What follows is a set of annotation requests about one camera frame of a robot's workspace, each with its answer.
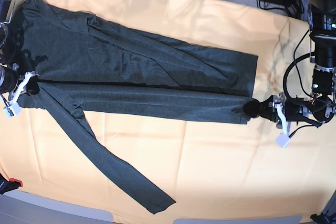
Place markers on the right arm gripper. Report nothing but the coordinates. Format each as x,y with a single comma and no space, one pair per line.
29,84

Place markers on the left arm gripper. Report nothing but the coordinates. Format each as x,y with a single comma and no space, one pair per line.
272,109

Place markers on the dark green long-sleeve shirt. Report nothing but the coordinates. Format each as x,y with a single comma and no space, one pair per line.
85,63

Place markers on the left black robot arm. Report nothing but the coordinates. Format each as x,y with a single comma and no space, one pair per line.
319,107

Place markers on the yellow table cloth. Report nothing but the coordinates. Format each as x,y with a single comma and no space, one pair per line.
212,170

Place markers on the red and black clamp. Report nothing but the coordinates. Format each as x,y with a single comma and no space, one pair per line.
9,185

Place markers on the black clamp right corner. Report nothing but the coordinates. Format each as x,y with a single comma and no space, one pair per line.
323,219

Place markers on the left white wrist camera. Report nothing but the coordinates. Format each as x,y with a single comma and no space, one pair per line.
283,140

